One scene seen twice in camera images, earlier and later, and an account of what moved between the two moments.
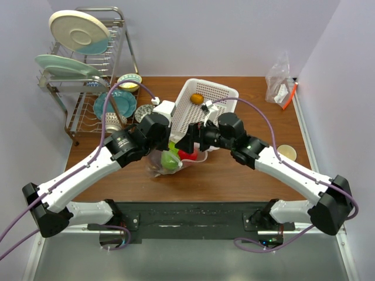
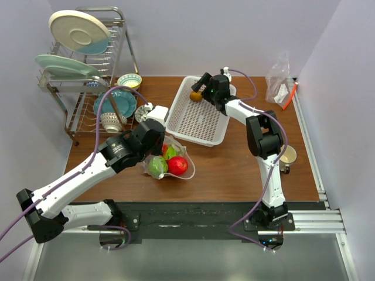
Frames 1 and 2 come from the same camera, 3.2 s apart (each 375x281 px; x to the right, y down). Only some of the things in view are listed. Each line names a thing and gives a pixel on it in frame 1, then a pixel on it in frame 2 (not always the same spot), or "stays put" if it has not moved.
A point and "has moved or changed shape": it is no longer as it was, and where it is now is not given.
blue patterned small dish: x=94 y=84 stays put
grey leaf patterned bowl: x=140 y=111 stays put
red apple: x=184 y=155 → x=177 y=165
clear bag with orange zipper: x=280 y=86 stays put
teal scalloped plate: x=125 y=101 stays put
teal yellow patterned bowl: x=129 y=86 stays put
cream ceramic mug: x=287 y=151 stays put
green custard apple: x=170 y=158 → x=157 y=166
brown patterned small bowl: x=112 y=123 stays put
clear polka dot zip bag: x=165 y=161 has moved or changed shape
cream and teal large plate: x=79 y=33 stays put
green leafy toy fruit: x=171 y=146 → x=171 y=152
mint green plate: x=56 y=66 stays put
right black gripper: x=195 y=133 → x=205 y=78
